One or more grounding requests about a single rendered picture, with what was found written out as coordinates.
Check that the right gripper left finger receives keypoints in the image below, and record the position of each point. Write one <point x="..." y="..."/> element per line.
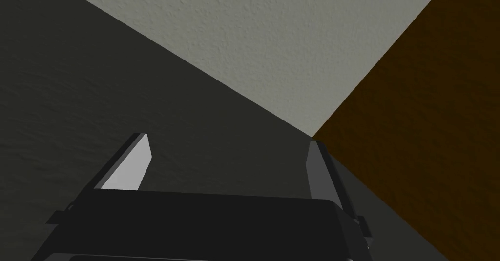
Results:
<point x="131" y="168"/>

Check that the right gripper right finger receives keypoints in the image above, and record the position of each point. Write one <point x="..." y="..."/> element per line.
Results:
<point x="322" y="175"/>

